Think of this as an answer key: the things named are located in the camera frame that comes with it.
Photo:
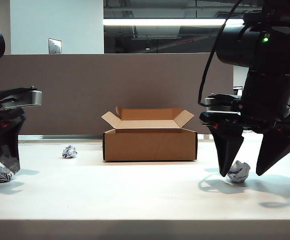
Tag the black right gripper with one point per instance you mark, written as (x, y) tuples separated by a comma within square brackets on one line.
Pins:
[(255, 126)]

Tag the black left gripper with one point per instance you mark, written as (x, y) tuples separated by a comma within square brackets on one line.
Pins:
[(5, 118)]

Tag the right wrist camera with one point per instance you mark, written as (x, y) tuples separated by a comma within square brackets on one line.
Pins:
[(220, 102)]

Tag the metal wall switch plate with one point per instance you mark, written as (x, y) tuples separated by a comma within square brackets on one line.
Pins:
[(55, 46)]

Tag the long white ceiling light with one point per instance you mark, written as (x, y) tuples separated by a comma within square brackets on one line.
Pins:
[(160, 22)]

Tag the partition support foot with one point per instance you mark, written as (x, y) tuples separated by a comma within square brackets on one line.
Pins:
[(207, 136)]

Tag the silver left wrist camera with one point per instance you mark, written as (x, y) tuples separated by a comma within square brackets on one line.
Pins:
[(32, 97)]

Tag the dark glass window pane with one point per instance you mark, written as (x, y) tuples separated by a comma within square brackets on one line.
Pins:
[(160, 45)]

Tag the open brown cardboard box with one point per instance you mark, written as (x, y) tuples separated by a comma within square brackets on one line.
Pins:
[(150, 147)]

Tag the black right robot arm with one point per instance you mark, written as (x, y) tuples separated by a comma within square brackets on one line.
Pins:
[(267, 82)]

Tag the small black monitor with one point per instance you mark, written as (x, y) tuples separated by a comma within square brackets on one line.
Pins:
[(237, 91)]

